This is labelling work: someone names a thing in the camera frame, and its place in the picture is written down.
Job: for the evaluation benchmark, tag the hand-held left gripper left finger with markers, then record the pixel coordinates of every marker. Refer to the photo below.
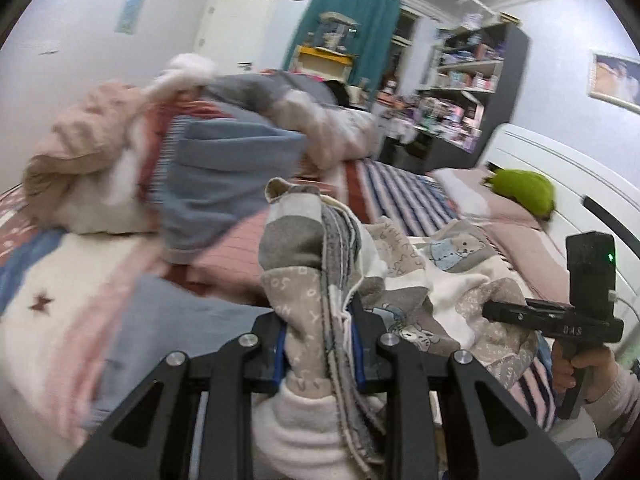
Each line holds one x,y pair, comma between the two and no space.
280,360

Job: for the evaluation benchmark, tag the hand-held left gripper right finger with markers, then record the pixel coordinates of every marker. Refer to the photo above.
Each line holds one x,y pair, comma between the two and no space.
357,360

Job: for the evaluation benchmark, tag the beige printed pants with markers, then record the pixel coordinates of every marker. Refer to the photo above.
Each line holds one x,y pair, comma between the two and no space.
310,270

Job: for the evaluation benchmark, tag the person's right forearm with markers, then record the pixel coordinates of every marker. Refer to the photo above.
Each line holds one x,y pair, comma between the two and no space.
622,405

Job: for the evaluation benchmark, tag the person's right hand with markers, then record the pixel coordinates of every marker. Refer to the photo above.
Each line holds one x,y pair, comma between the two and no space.
600,370

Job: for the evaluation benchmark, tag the pink pillow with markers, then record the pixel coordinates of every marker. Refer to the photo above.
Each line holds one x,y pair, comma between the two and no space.
530,255
465,185

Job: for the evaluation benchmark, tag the white headboard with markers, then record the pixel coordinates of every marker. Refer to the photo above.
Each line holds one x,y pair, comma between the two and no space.
570,180

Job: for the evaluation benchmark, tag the green plush toy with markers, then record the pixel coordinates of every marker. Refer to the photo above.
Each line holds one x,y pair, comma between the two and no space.
525,192

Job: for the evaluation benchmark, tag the pink cloth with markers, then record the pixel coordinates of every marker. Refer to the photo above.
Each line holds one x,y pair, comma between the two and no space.
230,255

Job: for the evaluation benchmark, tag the person's leg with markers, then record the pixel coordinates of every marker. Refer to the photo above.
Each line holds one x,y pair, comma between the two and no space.
582,457

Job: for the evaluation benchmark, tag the grey-blue garment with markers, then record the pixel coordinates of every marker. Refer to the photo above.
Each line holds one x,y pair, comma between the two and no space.
220,185

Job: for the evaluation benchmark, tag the dark grey desk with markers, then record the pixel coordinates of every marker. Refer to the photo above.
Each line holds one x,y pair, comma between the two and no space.
430,157

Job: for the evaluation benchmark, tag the dark grey bookshelf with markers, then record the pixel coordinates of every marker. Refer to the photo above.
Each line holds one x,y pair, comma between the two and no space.
505,75

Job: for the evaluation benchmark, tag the pile of colourful boxes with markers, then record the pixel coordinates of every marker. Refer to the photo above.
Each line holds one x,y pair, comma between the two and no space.
440,115

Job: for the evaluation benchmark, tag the black plush toy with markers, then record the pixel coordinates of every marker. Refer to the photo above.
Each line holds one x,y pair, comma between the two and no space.
339,94

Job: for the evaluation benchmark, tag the beige duvet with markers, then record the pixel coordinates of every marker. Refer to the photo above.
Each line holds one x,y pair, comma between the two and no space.
80,160

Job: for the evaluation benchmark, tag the yellow white shelf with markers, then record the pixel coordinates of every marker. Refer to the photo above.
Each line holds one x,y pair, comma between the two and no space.
322,57

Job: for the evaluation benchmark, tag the teal curtain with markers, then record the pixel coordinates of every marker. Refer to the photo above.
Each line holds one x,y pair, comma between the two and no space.
372,35

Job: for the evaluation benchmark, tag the small cage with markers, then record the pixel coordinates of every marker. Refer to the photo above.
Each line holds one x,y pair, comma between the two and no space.
334,32

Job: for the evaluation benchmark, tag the white door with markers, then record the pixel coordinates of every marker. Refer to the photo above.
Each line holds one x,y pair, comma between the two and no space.
235,30

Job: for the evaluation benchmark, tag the framed wall poster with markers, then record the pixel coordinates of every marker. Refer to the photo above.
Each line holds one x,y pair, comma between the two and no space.
616,80

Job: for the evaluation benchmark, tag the small blue wall poster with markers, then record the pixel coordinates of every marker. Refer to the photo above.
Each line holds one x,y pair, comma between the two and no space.
130,12

